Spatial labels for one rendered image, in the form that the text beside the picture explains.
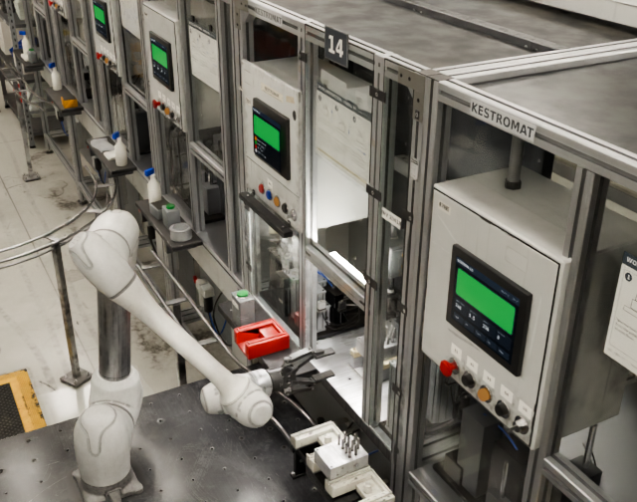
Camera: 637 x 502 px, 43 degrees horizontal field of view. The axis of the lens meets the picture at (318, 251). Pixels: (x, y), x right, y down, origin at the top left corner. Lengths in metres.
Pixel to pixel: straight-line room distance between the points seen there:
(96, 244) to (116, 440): 0.63
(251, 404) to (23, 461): 0.93
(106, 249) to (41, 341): 2.50
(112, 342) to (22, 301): 2.59
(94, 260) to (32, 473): 0.86
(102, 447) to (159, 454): 0.31
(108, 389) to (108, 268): 0.54
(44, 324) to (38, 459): 2.07
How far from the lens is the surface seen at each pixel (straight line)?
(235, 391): 2.29
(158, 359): 4.43
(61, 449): 2.91
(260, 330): 2.87
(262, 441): 2.82
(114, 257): 2.28
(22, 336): 4.81
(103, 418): 2.56
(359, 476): 2.40
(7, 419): 4.20
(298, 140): 2.46
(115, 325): 2.55
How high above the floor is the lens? 2.53
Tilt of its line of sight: 28 degrees down
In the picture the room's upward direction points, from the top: straight up
